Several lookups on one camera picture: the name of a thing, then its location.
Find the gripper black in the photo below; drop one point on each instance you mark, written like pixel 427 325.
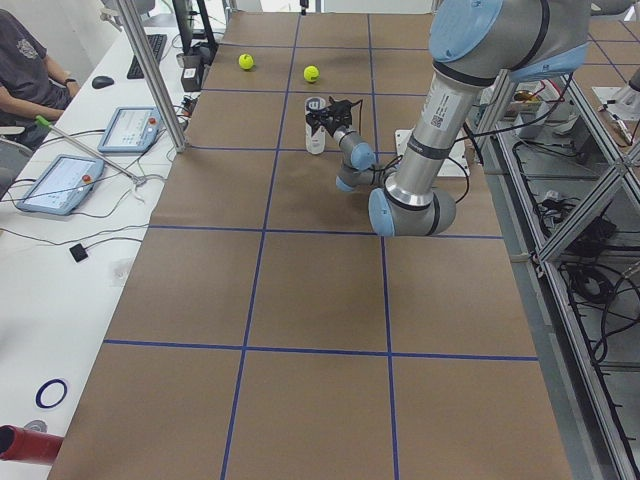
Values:
pixel 327 123

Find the Roland Garros tennis ball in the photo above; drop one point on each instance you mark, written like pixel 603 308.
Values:
pixel 311 74

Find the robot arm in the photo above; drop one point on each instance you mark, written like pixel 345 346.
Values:
pixel 470 43

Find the Wilson tennis ball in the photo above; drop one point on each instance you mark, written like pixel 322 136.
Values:
pixel 246 62

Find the black mini computer box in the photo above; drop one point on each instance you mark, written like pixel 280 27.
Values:
pixel 192 73

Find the black computer monitor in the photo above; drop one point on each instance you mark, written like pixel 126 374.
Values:
pixel 186 12

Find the blue teach pendant far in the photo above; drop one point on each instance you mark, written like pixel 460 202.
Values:
pixel 131 130

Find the blue teach pendant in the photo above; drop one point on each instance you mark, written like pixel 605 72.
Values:
pixel 63 186
pixel 131 130

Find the black computer mouse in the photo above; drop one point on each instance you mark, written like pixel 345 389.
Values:
pixel 102 81

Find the blue teach pendant near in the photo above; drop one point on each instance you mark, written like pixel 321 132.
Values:
pixel 63 186

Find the small black square pad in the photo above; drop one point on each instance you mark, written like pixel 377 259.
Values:
pixel 78 252

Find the seated man grey shirt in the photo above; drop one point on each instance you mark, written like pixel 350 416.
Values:
pixel 32 83

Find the blue tape roll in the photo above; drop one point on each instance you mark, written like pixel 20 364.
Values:
pixel 51 394

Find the red cylinder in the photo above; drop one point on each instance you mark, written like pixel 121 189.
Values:
pixel 29 446

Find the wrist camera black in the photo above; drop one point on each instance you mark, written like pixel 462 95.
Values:
pixel 340 108

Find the aluminium frame post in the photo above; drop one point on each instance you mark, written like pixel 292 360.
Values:
pixel 135 32

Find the aluminium side frame rack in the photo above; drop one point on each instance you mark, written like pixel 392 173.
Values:
pixel 568 198

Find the green handled metal rod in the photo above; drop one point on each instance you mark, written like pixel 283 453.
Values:
pixel 137 180

